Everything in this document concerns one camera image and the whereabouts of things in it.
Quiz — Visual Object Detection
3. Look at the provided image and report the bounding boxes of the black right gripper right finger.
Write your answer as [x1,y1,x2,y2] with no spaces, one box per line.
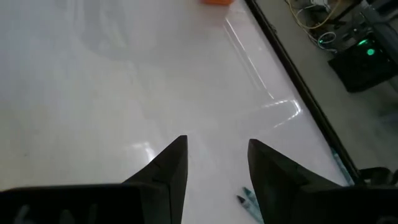
[248,139,398,224]

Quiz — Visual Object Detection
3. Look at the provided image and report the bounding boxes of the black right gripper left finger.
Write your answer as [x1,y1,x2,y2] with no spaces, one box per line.
[0,135,189,224]

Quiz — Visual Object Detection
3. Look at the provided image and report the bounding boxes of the thick yellow cable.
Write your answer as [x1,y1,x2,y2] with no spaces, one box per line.
[284,0,343,30]

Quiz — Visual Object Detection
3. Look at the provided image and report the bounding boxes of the teal crayon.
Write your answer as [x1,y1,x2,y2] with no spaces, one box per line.
[236,195,265,224]
[242,186,261,212]

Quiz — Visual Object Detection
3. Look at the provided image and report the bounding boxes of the orange plastic basket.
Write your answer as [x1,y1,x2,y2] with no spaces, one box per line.
[200,0,236,6]

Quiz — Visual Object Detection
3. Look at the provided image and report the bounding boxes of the black metal table frame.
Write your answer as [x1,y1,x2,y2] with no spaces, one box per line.
[244,0,363,187]

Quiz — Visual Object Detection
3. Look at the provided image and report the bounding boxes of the white looped cable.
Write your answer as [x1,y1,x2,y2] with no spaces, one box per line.
[316,30,338,51]

